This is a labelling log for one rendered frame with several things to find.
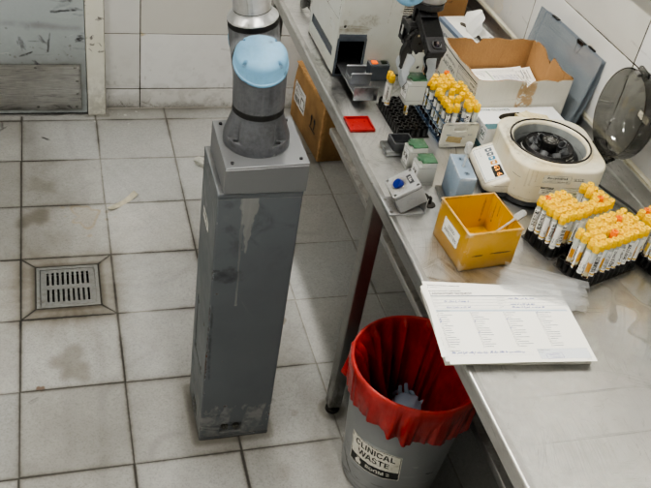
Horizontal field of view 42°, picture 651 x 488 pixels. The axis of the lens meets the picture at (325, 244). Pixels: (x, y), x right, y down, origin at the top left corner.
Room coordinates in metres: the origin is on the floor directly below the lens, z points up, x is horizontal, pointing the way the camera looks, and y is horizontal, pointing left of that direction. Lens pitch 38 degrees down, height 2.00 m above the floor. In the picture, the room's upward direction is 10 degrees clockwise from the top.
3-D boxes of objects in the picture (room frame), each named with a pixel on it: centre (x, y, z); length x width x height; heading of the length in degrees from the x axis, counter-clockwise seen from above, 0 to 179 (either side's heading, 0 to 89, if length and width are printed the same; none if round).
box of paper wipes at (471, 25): (2.52, -0.33, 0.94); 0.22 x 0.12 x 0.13; 25
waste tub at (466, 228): (1.51, -0.32, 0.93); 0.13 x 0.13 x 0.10; 26
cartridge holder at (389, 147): (1.86, -0.14, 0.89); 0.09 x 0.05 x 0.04; 112
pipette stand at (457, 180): (1.68, -0.28, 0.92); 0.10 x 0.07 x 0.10; 13
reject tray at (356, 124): (1.95, -0.03, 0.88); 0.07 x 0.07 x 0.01; 21
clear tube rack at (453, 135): (2.02, -0.25, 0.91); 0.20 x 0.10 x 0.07; 21
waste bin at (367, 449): (1.58, -0.29, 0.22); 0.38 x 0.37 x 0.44; 21
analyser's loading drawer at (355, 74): (2.14, 0.00, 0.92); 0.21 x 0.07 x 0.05; 21
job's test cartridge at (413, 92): (1.86, -0.14, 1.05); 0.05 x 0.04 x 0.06; 112
